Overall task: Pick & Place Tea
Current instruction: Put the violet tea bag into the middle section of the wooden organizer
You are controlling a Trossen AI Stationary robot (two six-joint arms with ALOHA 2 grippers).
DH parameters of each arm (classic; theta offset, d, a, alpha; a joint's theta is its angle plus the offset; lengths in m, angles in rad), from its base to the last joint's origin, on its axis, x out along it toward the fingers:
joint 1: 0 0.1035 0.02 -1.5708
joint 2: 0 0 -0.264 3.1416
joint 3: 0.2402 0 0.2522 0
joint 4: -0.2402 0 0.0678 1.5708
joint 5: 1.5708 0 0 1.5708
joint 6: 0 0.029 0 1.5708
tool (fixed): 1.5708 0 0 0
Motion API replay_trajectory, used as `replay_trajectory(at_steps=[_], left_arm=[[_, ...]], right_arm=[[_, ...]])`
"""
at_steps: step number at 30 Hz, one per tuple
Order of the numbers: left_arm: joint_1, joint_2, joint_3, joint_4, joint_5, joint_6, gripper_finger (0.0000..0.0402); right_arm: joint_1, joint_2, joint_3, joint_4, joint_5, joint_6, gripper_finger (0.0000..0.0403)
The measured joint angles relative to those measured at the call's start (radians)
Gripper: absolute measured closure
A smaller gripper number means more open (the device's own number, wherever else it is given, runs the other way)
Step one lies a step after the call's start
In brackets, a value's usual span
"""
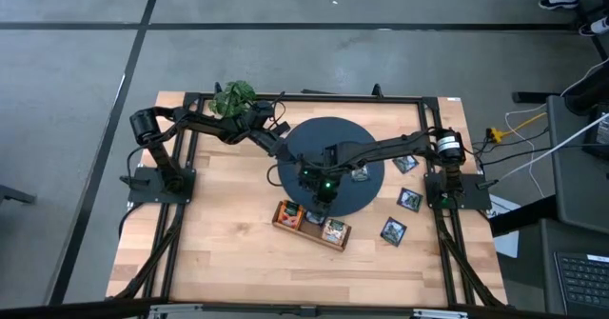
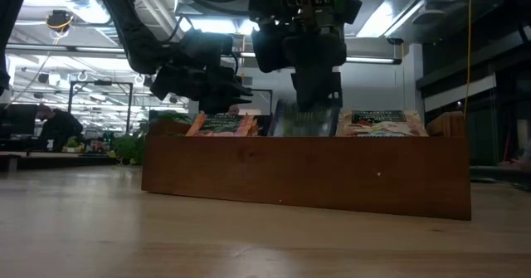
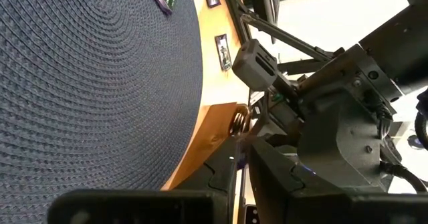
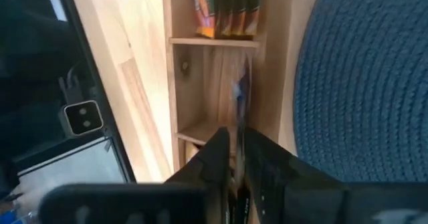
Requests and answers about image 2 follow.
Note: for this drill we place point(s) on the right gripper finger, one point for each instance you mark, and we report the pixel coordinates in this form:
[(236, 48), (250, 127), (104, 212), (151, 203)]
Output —
[(305, 89), (329, 89)]

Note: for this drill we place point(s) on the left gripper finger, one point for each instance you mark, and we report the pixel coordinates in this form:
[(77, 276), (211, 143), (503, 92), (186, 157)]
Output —
[(234, 90), (226, 105)]

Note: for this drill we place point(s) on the orange tea packet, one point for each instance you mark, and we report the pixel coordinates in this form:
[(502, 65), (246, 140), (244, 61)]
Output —
[(220, 125)]

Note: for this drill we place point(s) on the cream tea packet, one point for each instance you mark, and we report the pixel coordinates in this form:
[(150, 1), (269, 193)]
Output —
[(381, 122)]

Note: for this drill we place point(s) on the wooden three-compartment tray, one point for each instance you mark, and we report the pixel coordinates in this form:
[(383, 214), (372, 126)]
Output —
[(307, 178)]

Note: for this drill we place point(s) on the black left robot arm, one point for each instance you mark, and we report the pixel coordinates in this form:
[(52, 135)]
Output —
[(137, 41)]

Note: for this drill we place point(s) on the person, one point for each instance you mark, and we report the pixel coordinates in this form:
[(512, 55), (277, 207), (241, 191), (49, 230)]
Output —
[(234, 110), (60, 124), (522, 159)]

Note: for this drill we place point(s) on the green potted plant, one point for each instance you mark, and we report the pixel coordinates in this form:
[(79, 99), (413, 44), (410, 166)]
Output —
[(128, 147)]

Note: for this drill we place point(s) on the long ceiling light strip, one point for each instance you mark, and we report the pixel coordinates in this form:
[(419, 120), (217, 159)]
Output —
[(103, 50)]

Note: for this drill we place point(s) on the small green plant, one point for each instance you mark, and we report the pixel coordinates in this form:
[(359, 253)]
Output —
[(72, 143)]

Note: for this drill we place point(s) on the round black ceiling device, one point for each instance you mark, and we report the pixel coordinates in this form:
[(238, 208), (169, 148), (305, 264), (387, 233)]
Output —
[(58, 20)]

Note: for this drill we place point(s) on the neighbouring wooden table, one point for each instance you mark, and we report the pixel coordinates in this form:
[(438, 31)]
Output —
[(50, 159)]

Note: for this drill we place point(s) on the black monitor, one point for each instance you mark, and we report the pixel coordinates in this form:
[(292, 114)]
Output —
[(18, 120)]

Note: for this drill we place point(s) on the small black rig frame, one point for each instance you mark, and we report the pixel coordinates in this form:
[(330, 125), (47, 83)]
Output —
[(265, 90)]

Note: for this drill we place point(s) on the large black rig frame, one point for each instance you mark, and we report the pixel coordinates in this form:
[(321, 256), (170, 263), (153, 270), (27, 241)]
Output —
[(99, 83)]

